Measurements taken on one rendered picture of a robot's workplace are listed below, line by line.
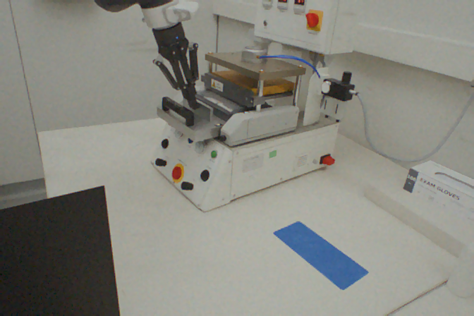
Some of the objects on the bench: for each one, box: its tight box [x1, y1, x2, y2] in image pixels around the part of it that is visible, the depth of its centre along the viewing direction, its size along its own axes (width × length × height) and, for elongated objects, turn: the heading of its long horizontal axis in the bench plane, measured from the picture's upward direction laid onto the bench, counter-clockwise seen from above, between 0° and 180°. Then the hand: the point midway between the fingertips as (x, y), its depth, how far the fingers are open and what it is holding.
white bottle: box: [446, 239, 474, 298], centre depth 75 cm, size 5×5×14 cm
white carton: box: [403, 160, 474, 226], centre depth 101 cm, size 12×23×7 cm, turn 26°
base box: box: [150, 122, 339, 212], centre depth 119 cm, size 54×38×17 cm
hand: (190, 96), depth 99 cm, fingers closed, pressing on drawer
